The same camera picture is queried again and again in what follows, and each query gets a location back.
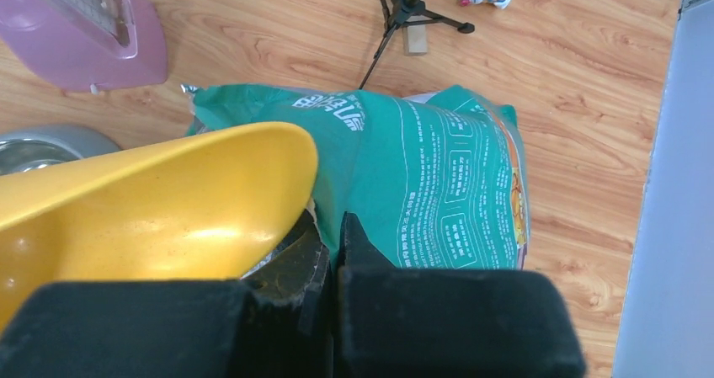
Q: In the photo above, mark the black tripod mic stand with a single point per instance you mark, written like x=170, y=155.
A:
x=400, y=14

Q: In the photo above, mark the yellow plastic scoop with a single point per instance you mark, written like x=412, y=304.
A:
x=205, y=207

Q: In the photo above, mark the green pet food bag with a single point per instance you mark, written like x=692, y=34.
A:
x=437, y=180

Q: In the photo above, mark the grey double pet bowl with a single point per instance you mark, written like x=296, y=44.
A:
x=43, y=146

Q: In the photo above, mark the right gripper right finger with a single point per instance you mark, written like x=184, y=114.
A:
x=395, y=322

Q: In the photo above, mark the small wooden block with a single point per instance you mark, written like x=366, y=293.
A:
x=415, y=40

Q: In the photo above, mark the pink metronome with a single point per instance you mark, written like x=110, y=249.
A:
x=87, y=45

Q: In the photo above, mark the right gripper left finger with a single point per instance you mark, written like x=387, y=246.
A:
x=274, y=323

